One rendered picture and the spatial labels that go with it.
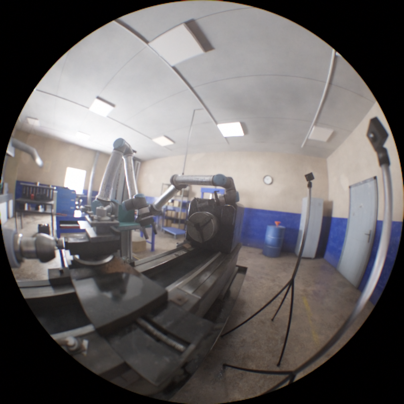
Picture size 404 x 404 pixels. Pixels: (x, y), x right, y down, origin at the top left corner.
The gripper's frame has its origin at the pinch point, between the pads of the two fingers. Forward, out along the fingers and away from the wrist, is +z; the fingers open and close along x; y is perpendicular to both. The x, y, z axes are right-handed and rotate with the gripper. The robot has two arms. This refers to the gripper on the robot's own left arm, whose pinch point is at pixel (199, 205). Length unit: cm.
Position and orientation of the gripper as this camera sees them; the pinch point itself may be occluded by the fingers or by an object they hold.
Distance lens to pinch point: 109.1
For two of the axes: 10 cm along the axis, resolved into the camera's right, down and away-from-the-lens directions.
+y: 2.1, 9.7, -1.6
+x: 2.2, 1.2, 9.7
